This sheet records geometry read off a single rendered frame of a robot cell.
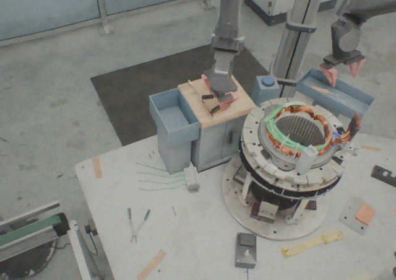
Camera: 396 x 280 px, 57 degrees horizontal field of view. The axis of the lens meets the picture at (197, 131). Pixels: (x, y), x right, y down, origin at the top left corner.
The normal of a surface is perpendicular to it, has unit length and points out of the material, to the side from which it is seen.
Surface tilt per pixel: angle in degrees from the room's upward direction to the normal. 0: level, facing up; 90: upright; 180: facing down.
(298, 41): 90
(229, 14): 105
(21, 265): 0
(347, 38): 74
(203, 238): 0
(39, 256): 0
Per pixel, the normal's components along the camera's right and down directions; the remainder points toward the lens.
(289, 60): -0.17, 0.76
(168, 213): 0.05, -0.63
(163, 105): 0.43, 0.72
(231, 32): -0.18, 0.89
